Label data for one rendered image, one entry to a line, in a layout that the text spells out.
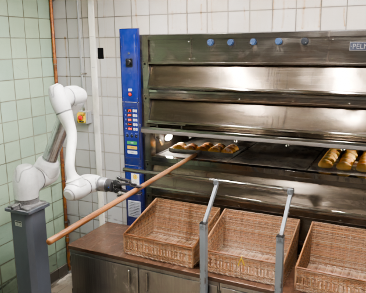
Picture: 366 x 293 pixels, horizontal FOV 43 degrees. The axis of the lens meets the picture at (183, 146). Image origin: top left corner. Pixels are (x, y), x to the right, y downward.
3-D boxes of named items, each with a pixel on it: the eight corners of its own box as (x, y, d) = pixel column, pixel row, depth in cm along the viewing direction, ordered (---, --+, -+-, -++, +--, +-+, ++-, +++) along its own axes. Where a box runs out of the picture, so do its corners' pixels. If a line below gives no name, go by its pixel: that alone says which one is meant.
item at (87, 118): (82, 121, 384) (81, 110, 382) (92, 122, 380) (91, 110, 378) (76, 123, 378) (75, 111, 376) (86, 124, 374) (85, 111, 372)
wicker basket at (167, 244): (156, 229, 371) (155, 196, 365) (221, 242, 346) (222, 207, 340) (122, 253, 329) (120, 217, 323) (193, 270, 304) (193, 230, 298)
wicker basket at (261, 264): (223, 242, 346) (223, 207, 340) (300, 256, 322) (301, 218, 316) (198, 270, 303) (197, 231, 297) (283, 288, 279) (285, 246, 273)
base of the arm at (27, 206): (2, 209, 298) (1, 201, 297) (27, 199, 318) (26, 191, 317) (23, 213, 291) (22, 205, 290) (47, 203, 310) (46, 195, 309)
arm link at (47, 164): (22, 182, 316) (41, 174, 337) (40, 195, 313) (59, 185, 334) (58, 82, 291) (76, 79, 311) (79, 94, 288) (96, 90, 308)
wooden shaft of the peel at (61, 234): (50, 246, 205) (50, 240, 204) (45, 245, 206) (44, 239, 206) (197, 156, 357) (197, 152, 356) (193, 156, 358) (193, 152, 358)
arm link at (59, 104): (67, 109, 279) (79, 106, 291) (56, 81, 277) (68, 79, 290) (50, 116, 283) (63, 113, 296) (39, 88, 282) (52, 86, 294)
